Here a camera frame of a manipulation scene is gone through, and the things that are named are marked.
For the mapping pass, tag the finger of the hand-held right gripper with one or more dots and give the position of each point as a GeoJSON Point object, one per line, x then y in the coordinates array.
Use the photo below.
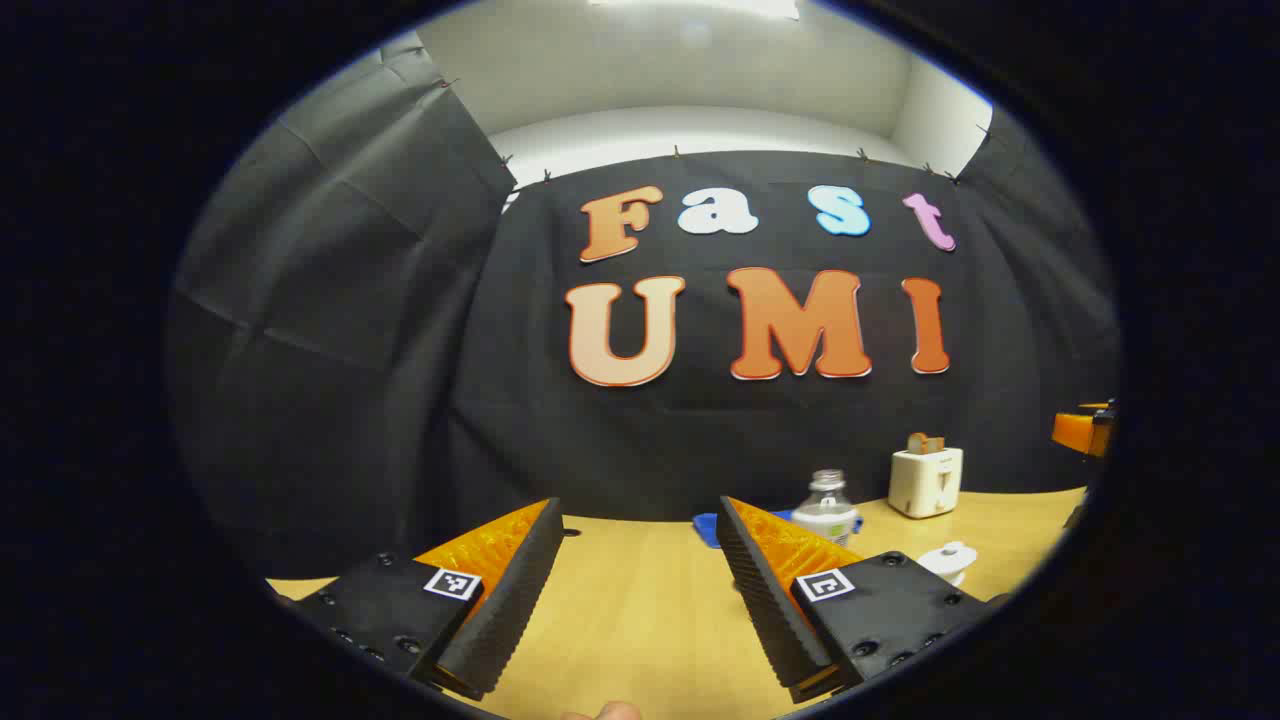
{"type": "Point", "coordinates": [1080, 430]}

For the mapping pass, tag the tall toast slice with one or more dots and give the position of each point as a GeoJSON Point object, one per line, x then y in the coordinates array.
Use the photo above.
{"type": "Point", "coordinates": [917, 443]}

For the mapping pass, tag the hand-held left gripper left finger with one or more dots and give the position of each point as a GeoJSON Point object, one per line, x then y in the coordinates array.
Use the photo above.
{"type": "Point", "coordinates": [500, 600]}

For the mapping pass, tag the black backdrop cloth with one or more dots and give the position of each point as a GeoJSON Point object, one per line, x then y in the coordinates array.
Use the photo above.
{"type": "Point", "coordinates": [400, 380]}

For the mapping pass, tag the cream white toaster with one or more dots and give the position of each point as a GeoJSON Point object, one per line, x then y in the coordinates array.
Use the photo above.
{"type": "Point", "coordinates": [925, 485]}

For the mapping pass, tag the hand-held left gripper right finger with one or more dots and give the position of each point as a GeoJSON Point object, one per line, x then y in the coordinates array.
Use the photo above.
{"type": "Point", "coordinates": [770, 600]}

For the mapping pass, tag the blue folded towel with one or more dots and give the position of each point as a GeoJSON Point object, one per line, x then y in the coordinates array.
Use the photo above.
{"type": "Point", "coordinates": [705, 528]}

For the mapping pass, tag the clear water bottle white label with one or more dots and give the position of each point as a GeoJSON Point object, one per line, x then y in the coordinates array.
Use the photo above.
{"type": "Point", "coordinates": [825, 512]}

